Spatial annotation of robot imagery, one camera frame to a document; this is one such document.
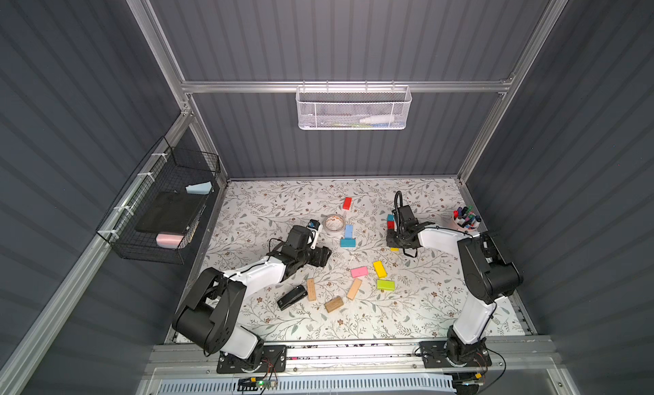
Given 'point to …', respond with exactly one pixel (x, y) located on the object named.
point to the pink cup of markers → (466, 218)
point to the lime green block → (386, 285)
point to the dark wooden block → (334, 304)
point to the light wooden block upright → (311, 289)
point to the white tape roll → (334, 222)
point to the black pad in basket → (170, 211)
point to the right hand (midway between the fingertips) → (392, 239)
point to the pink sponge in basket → (169, 241)
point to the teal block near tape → (347, 243)
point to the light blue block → (348, 231)
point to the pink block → (359, 271)
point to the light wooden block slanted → (354, 289)
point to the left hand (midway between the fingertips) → (326, 251)
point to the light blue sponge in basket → (205, 188)
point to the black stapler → (292, 297)
